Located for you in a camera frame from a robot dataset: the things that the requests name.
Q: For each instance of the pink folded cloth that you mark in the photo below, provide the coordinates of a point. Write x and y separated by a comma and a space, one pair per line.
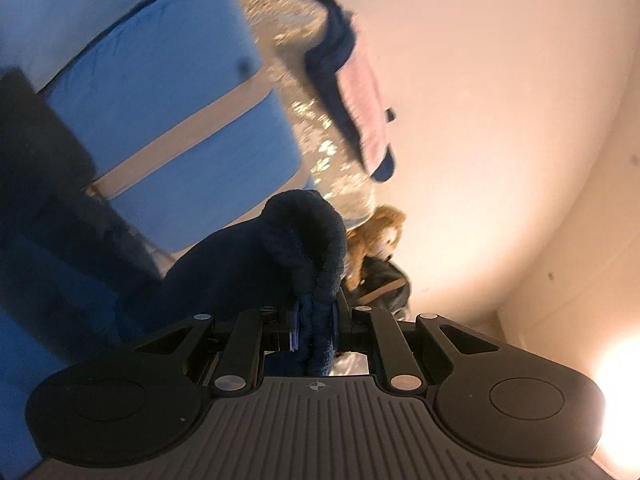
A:
367, 105

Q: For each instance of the large blue striped pillow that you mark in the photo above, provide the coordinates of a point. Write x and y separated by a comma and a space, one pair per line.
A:
190, 110

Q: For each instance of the blue fleece garment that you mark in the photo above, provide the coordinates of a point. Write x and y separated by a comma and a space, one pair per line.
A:
280, 255

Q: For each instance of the navy folded cloth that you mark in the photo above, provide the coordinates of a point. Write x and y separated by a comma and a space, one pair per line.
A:
325, 75

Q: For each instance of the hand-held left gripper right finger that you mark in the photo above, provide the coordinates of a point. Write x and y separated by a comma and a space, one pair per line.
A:
387, 350

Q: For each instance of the brown teddy bear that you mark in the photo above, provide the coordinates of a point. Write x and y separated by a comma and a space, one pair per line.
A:
375, 240

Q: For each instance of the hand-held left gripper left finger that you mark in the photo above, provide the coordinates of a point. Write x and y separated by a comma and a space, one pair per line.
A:
247, 350

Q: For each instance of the small blue striped pillow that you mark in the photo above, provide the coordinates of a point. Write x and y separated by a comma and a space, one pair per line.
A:
75, 5

